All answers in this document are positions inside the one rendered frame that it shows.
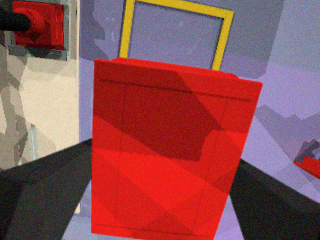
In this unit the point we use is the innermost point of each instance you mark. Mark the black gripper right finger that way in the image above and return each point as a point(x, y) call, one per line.
point(267, 209)

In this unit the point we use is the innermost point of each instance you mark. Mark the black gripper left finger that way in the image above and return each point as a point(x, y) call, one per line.
point(38, 199)

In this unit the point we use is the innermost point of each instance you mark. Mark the yellow rectangular outline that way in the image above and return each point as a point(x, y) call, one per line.
point(183, 5)

